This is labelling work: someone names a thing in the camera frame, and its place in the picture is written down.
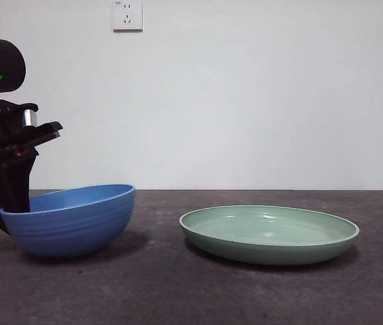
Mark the blue ribbed bowl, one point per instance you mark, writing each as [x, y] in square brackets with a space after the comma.
[69, 233]

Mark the green round plate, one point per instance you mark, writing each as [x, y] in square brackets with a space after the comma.
[269, 252]

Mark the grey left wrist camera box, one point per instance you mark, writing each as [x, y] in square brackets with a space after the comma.
[30, 118]

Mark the white wall socket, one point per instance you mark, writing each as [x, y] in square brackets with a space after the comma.
[127, 17]

